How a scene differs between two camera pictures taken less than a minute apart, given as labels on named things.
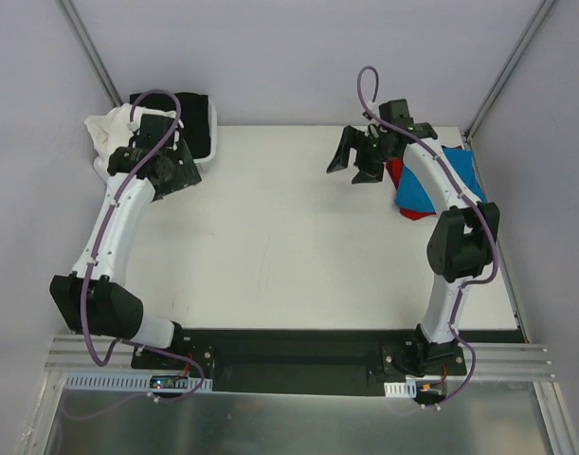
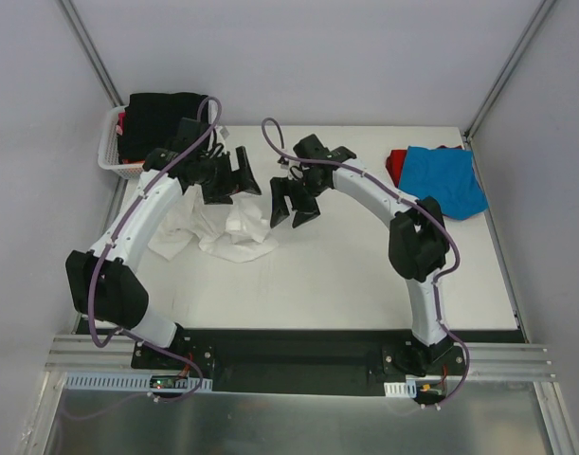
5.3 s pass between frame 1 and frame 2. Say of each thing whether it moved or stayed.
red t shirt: stayed
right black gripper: moved
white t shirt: moved
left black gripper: moved
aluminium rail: stayed
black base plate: stayed
